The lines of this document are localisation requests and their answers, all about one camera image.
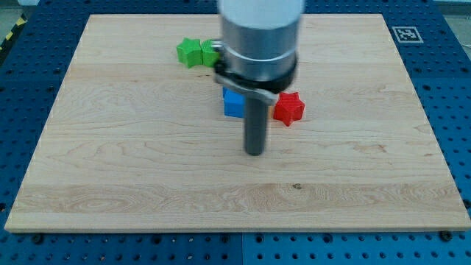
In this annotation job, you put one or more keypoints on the red star block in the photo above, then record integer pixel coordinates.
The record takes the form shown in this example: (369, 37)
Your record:
(289, 108)

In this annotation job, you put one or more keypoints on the green ribbed block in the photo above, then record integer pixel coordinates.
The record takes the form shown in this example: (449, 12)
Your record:
(209, 55)

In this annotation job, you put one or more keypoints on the black yellow hazard tape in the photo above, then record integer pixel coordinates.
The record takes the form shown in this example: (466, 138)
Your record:
(11, 37)

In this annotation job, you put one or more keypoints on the white fiducial marker tag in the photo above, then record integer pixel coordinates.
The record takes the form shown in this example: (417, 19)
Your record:
(407, 34)

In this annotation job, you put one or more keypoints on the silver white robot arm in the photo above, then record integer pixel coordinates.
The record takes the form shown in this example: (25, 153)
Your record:
(258, 46)

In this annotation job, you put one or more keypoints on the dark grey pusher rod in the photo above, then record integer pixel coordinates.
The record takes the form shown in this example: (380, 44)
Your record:
(255, 124)

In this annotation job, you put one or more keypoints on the blue cube block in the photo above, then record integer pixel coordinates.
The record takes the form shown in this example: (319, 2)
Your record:
(233, 103)

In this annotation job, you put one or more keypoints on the light wooden board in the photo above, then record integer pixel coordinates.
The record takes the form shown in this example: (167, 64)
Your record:
(137, 143)

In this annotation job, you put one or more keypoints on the green star block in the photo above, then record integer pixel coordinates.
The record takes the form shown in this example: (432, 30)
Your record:
(189, 52)

